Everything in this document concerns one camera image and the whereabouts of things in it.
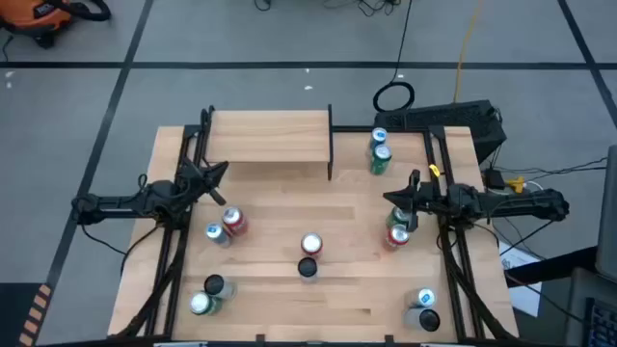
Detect orange vacuum cleaner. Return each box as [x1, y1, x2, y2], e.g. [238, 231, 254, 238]
[0, 0, 112, 49]

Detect white paper sheet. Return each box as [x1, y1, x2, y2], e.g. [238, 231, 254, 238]
[497, 239, 544, 318]

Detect black power adapter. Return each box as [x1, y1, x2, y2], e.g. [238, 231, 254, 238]
[483, 168, 505, 190]

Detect grey monitor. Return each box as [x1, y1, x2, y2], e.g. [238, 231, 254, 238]
[595, 144, 617, 283]

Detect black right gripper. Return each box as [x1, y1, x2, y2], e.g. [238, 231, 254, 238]
[384, 169, 452, 233]

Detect black coiled cable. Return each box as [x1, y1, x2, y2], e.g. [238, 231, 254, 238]
[372, 0, 416, 114]

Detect blue silver Red Bull can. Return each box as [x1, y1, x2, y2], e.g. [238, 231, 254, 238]
[409, 287, 438, 309]
[205, 221, 232, 249]
[368, 126, 389, 149]

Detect black mesh computer case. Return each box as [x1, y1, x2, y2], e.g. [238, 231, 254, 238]
[373, 99, 508, 166]

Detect white blue Celsius can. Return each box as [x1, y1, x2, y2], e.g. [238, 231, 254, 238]
[297, 256, 320, 284]

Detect yellow cable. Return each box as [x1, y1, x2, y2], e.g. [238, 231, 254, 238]
[452, 0, 485, 105]

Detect black keyboard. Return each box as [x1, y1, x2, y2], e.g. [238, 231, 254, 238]
[584, 297, 617, 347]

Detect wooden shelf with black legs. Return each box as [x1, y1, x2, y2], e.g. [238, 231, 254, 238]
[200, 103, 335, 182]

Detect red cola can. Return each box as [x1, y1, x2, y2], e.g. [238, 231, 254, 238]
[221, 205, 250, 237]
[300, 231, 324, 259]

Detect green Sprite can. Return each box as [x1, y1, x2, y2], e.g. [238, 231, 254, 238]
[189, 290, 224, 317]
[369, 144, 393, 175]
[385, 205, 411, 230]

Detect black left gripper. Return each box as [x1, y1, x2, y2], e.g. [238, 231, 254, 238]
[171, 157, 229, 206]

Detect red Fanta can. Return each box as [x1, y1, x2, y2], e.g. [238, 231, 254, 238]
[384, 224, 411, 252]

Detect hazard-striped dark floor mat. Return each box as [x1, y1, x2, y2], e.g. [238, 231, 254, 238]
[0, 281, 53, 347]

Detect black can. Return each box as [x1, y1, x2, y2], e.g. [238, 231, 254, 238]
[203, 274, 238, 301]

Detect black floor cables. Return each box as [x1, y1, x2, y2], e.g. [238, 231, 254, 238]
[254, 0, 402, 18]

